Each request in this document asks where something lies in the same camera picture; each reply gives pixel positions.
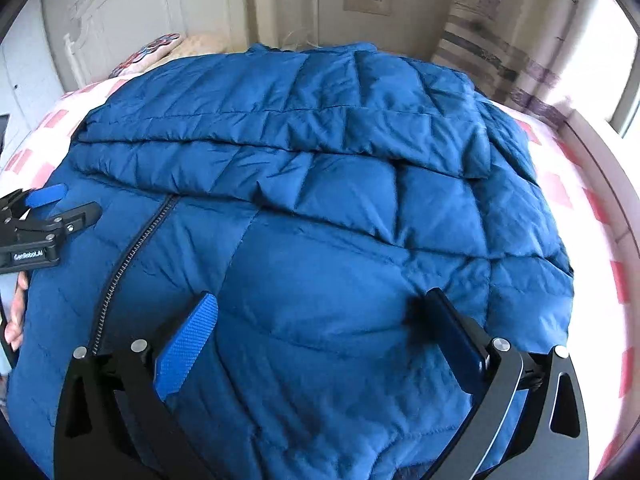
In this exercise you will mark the window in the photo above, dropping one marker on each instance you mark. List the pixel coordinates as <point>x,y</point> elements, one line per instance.
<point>627,70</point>

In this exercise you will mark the blue puffer jacket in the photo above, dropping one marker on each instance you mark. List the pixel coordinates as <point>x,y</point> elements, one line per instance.
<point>325,210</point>

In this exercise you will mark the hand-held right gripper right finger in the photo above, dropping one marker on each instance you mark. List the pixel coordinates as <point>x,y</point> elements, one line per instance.
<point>452,335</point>

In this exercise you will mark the white wardrobe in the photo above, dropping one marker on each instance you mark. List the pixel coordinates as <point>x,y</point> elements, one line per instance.
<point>22,90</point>

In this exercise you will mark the pink checked blanket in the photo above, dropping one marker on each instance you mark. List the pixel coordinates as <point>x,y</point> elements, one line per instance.
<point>565,190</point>

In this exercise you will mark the white bed headboard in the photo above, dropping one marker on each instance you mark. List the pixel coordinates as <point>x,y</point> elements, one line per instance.
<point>150,5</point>

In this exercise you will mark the printed curtain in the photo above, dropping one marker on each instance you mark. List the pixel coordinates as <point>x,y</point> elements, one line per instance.
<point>500,35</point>

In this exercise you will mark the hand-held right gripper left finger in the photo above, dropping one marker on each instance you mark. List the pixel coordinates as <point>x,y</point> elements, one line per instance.
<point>187,340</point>

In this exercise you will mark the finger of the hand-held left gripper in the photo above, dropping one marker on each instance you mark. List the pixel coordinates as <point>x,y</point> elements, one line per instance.
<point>45,195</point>
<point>75,216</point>

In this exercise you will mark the cream fluffy pillow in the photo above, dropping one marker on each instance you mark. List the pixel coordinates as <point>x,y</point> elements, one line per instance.
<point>200,46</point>

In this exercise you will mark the person's left hand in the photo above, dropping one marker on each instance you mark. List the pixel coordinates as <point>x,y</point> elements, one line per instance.
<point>17,315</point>

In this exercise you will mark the patterned round cushion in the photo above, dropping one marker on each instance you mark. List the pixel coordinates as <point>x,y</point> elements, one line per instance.
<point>147,55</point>

